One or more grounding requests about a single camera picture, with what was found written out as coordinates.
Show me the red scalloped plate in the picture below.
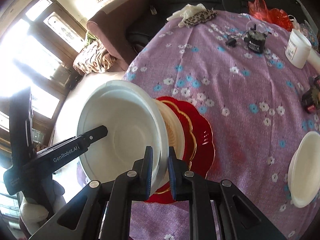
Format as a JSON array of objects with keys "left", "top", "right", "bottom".
[{"left": 145, "top": 95, "right": 216, "bottom": 204}]

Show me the purple floral tablecloth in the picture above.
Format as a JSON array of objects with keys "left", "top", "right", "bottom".
[{"left": 124, "top": 11, "right": 319, "bottom": 239}]

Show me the white plastic jar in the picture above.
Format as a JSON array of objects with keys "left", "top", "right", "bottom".
[{"left": 285, "top": 29, "right": 312, "bottom": 69}]

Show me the black sofa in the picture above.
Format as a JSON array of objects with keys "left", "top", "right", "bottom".
[{"left": 126, "top": 0, "right": 307, "bottom": 52}]

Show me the cream patterned bowl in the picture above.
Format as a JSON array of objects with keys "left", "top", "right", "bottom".
[{"left": 154, "top": 99, "right": 185, "bottom": 160}]

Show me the brown armchair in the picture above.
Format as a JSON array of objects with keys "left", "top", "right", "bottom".
[{"left": 87, "top": 0, "right": 149, "bottom": 72}]

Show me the red plastic bag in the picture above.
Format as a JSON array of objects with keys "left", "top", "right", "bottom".
[{"left": 248, "top": 0, "right": 293, "bottom": 31}]

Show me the leopard print cloth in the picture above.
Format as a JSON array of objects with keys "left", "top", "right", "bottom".
[{"left": 166, "top": 3, "right": 218, "bottom": 29}]

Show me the large white foam bowl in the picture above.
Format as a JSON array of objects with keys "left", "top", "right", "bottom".
[{"left": 77, "top": 80, "right": 169, "bottom": 193}]

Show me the clear plastic cup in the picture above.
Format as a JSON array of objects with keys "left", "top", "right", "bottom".
[{"left": 246, "top": 20, "right": 268, "bottom": 33}]

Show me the black cylindrical motor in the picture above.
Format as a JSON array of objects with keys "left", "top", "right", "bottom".
[{"left": 244, "top": 30, "right": 267, "bottom": 54}]

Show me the small white foam bowl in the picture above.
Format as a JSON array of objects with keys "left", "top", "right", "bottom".
[{"left": 287, "top": 131, "right": 319, "bottom": 208}]

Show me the black power adapter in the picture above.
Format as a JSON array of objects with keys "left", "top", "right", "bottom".
[{"left": 225, "top": 38, "right": 237, "bottom": 48}]

